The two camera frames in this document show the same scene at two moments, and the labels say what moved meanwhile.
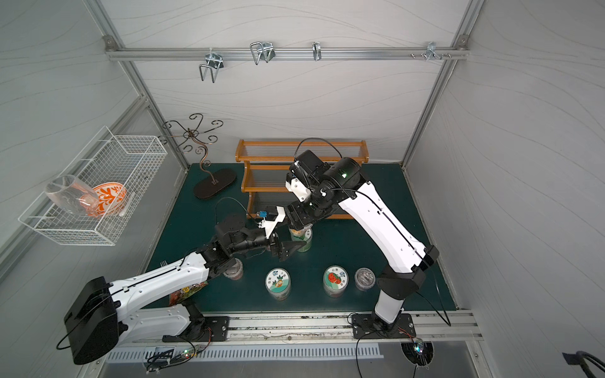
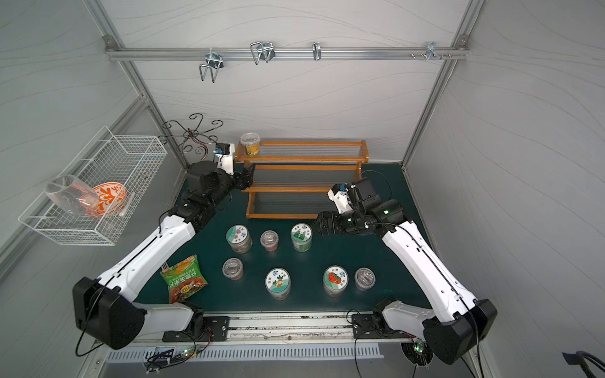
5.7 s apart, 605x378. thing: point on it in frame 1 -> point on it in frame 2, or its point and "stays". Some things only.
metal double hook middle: x=262 y=50 stays
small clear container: x=235 y=271 stays
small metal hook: x=317 y=53 stays
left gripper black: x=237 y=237 -> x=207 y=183
